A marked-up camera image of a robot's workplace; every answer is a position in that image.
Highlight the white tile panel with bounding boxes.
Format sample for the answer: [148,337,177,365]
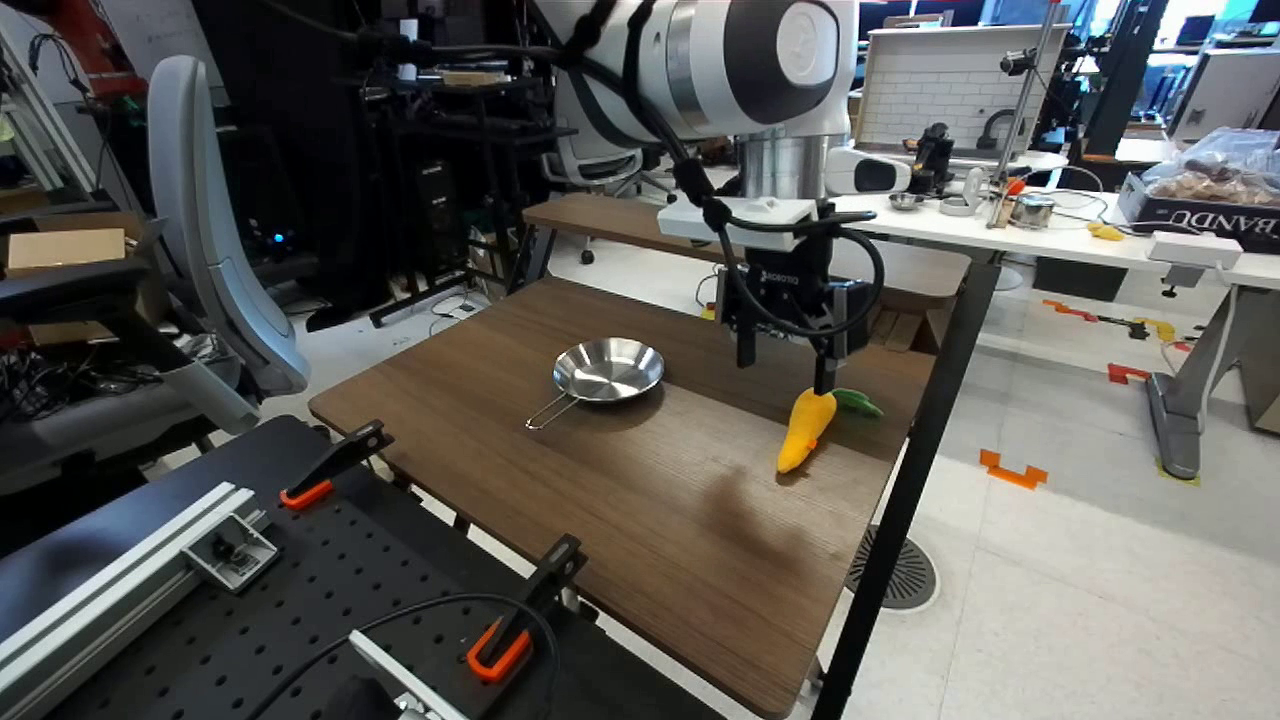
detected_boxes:
[856,24,1073,153]

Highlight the grey office chair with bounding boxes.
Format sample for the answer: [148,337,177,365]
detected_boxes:
[0,54,312,493]

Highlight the aluminium rail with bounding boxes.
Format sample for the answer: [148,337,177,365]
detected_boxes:
[0,481,282,703]

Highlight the black and orange clamp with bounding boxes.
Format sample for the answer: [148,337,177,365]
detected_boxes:
[465,533,589,685]
[278,419,395,512]

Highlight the small steel pot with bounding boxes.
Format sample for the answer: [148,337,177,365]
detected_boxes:
[1009,192,1057,231]

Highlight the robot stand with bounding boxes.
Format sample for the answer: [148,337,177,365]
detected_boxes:
[0,414,723,720]

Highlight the white desk control box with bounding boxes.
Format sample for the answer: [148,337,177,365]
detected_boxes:
[1147,231,1244,299]

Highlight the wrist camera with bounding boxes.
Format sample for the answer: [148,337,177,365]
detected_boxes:
[656,196,847,252]

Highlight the small steel pan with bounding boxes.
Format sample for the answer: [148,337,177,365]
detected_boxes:
[524,336,667,433]

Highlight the black equipment rack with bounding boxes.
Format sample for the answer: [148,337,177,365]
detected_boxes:
[352,58,581,329]

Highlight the yellow carrot plush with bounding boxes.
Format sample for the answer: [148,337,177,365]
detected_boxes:
[776,386,886,476]

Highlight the box of bagged items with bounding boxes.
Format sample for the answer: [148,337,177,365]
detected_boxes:
[1114,126,1280,255]

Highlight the wooden bench table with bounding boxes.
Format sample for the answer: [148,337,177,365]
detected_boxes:
[521,192,973,355]

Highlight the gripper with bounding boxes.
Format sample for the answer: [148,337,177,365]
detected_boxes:
[714,244,873,397]

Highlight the round floor vent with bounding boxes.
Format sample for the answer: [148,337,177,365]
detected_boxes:
[844,523,941,613]

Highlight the black coffee machine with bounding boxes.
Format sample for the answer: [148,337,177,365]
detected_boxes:
[908,122,956,197]

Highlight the cardboard box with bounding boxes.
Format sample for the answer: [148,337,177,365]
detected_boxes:
[4,227,128,279]

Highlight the white desk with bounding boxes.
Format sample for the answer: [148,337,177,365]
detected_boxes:
[832,150,1280,483]

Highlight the black cable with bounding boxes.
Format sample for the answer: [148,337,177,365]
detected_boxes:
[243,592,563,720]

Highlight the white mesh office chair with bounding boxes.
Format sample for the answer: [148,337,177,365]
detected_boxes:
[541,120,677,266]

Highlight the camera on mount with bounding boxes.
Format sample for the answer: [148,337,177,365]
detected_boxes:
[985,0,1069,231]

